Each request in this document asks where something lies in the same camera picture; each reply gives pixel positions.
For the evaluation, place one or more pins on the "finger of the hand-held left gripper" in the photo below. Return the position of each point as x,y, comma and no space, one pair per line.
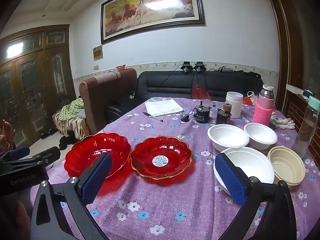
18,152
48,155

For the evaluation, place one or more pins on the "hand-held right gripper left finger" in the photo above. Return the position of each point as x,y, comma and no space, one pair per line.
96,177

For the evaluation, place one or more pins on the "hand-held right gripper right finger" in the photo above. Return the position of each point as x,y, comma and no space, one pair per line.
231,182

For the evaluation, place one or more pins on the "large white foam bowl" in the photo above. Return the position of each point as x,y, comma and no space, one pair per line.
250,165

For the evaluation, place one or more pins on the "large red scalloped plate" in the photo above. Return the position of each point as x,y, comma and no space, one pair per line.
82,152

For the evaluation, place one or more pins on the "small white foam bowl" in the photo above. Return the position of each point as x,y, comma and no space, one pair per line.
227,136
260,133

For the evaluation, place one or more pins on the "cream plate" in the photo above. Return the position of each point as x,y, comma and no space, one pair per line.
285,165

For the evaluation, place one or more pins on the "red plate with gold rim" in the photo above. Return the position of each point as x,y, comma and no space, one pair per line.
150,155

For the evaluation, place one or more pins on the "person's left hand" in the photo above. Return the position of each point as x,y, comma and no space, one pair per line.
6,135

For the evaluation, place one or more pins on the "pair of dark shoes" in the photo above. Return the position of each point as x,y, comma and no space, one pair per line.
48,133

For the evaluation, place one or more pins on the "dark clothing on floor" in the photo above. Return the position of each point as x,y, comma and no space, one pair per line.
66,142

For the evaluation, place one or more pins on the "brown and cream blanket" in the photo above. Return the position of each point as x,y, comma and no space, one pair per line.
72,127

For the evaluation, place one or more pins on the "green patterned blanket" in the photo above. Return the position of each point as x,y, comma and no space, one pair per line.
72,108

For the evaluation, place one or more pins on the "dark bottle with cork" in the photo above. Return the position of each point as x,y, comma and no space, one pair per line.
223,117

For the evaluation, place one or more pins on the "purple floral tablecloth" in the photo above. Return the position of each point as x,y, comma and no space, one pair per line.
162,205

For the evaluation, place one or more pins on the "wooden double door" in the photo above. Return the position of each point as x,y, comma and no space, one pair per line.
32,80

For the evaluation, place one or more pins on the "black round device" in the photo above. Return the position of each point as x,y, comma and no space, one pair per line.
202,115

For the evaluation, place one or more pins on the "brown armchair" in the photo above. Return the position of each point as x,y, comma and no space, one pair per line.
100,100

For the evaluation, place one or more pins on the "white plastic jar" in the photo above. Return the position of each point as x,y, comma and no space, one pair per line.
233,103

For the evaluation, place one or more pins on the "white work gloves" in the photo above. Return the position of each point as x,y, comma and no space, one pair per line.
282,122

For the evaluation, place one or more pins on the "black power adapter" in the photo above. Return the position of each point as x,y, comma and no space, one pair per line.
185,117

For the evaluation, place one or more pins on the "bottle with pink knitted sleeve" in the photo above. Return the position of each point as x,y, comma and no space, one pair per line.
263,107

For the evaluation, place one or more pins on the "black pen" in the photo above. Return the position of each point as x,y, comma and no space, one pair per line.
152,116

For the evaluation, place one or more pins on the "white plastic bag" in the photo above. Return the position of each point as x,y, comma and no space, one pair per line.
252,95

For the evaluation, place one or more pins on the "clear bottle with green lid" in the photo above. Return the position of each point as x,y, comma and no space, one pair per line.
306,130

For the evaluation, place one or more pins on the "red plastic bag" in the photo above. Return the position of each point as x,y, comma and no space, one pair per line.
200,92

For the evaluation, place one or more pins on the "white notebook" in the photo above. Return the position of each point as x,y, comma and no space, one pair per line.
163,106

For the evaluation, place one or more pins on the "small red tray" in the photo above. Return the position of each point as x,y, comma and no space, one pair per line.
121,67

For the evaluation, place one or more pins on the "black leather sofa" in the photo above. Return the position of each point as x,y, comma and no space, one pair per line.
170,85

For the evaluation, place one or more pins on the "black device on sofa back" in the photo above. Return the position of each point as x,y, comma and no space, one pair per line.
199,66
186,67

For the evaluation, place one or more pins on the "framed horse painting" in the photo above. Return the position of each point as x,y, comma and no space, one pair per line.
152,7

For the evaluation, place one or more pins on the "yellow wall notice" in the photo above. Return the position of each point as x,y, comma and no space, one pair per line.
98,52

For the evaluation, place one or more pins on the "dark wooden door frame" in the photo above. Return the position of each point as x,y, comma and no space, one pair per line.
282,42

